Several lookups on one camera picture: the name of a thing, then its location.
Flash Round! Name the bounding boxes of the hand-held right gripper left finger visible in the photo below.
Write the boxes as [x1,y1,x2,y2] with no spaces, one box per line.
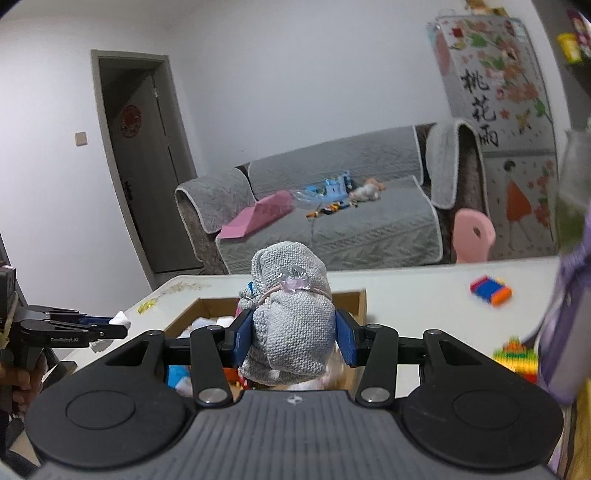
[104,308,254,408]

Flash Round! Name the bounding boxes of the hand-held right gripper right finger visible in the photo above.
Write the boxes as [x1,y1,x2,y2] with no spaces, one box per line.
[336,308,490,408]

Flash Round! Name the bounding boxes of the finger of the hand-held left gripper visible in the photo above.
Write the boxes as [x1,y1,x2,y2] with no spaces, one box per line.
[28,305,114,326]
[18,320,127,348]

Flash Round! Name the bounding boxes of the brown cardboard box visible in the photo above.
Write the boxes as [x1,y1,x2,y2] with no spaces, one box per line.
[164,288,368,402]

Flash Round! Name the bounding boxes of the grey knitted cloth bundle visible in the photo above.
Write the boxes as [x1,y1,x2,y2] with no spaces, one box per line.
[239,241,335,384]

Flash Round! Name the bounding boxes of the white desktop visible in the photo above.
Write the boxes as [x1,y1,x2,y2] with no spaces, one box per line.
[44,256,591,416]

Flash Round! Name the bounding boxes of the person's left hand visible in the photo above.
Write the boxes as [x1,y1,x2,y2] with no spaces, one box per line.
[0,359,47,416]

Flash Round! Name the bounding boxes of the blue cloth bundle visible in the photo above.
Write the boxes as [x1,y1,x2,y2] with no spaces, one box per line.
[166,364,195,398]

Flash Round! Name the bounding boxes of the grey sofa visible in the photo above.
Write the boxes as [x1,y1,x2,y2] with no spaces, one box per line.
[174,119,491,277]

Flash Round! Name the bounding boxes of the grey quilted sofa cover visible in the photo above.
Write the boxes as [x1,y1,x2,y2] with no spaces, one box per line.
[215,124,441,273]

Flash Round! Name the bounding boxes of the grey door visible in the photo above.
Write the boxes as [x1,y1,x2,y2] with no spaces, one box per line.
[91,50,204,291]

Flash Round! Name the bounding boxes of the grey quilted armrest cover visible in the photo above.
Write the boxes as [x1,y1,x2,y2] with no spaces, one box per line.
[425,119,481,209]
[175,167,257,236]

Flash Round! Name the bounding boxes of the white pink plush toy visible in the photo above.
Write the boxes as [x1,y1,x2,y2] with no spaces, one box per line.
[349,178,385,203]

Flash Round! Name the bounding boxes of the red blue orange toy blocks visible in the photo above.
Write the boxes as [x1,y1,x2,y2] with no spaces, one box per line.
[469,275,513,308]

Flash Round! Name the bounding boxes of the blue toy castle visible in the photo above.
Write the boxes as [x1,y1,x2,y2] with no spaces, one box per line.
[325,172,354,195]

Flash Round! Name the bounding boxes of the pink plastic chair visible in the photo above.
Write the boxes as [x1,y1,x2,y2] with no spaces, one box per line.
[453,208,497,265]

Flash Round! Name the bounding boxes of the yellow green toy blocks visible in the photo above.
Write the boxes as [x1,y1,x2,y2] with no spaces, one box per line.
[492,338,540,385]

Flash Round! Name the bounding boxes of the red round door decoration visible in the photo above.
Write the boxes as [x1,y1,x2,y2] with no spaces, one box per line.
[119,104,141,138]

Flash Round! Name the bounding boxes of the fridge with flower decals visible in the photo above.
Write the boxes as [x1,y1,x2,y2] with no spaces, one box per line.
[427,13,560,265]

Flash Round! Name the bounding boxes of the grey shelf cabinet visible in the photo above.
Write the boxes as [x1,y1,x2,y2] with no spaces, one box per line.
[536,0,591,134]

